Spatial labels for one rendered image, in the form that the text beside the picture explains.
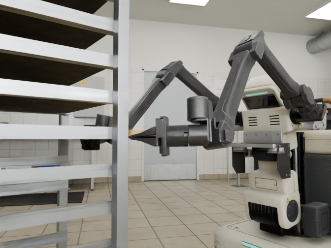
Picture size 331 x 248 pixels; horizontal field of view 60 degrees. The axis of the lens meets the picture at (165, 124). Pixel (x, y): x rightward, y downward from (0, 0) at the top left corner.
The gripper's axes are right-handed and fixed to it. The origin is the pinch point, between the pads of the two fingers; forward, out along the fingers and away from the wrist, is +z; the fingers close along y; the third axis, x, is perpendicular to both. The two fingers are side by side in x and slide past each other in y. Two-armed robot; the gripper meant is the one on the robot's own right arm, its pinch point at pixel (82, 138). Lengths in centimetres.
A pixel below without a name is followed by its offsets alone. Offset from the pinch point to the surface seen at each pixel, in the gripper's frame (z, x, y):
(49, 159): 6.3, -9.3, -7.4
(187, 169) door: -446, 7, -69
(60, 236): 3.9, -6.2, -35.2
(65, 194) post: 2.3, -5.5, -20.6
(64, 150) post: 2.3, -5.8, -4.7
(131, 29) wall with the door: -410, -92, 193
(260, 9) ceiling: -403, 138, 213
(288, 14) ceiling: -433, 192, 212
